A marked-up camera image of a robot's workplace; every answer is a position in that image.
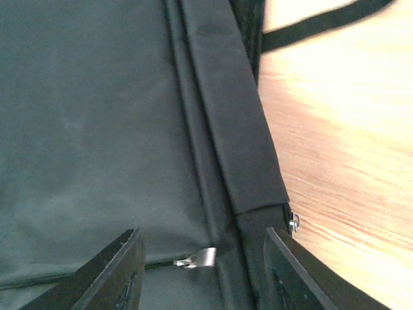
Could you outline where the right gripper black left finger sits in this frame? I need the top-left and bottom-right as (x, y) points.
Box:
(22, 229), (145, 310)

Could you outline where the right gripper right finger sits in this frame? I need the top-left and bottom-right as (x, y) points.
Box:
(263, 227), (388, 310)

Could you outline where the black backpack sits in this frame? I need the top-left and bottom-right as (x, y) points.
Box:
(1, 1), (383, 309)

